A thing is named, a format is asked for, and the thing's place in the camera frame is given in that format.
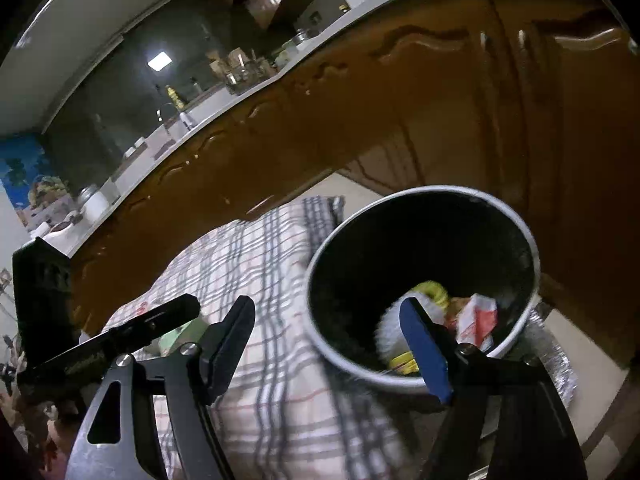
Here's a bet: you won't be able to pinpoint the white bin with black liner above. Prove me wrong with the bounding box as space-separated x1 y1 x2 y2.
305 186 542 394

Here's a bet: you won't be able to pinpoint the white foam fruit net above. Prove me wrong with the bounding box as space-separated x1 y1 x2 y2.
375 296 441 356

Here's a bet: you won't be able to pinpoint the white kitchen countertop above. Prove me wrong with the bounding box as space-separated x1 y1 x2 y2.
30 0 486 257

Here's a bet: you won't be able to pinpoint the yellow foam fruit net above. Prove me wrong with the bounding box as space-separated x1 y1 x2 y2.
410 281 451 311

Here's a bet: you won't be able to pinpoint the brown wooden base cabinets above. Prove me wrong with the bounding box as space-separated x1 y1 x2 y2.
70 0 640 441

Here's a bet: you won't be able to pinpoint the red and white carton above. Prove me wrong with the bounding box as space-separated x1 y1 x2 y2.
447 294 501 352

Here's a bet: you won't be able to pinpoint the plaid tablecloth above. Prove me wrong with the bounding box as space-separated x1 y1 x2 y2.
102 195 416 480

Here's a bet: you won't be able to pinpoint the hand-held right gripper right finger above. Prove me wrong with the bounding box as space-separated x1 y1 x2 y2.
399 297 588 480

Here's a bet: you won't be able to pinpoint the silver foil mat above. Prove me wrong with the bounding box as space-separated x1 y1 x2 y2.
520 305 577 408

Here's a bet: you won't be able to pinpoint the person's left hand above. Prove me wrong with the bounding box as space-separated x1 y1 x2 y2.
10 395 81 480

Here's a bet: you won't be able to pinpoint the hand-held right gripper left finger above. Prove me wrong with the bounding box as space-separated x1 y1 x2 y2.
65 295 257 480

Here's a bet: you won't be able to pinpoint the green spout pouch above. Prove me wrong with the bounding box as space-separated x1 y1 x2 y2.
159 316 213 357

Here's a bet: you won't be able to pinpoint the white canister with metal lid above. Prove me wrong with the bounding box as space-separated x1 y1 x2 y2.
77 185 110 213

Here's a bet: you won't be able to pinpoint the wall poster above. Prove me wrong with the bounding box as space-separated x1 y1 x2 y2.
0 135 69 233

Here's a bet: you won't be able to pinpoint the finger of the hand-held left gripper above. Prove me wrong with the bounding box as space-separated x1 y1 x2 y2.
17 294 202 392

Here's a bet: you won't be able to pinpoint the utensil holder with utensils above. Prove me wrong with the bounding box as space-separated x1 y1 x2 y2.
215 49 267 90

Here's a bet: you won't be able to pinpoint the yellow packet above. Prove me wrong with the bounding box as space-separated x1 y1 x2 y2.
387 352 420 375

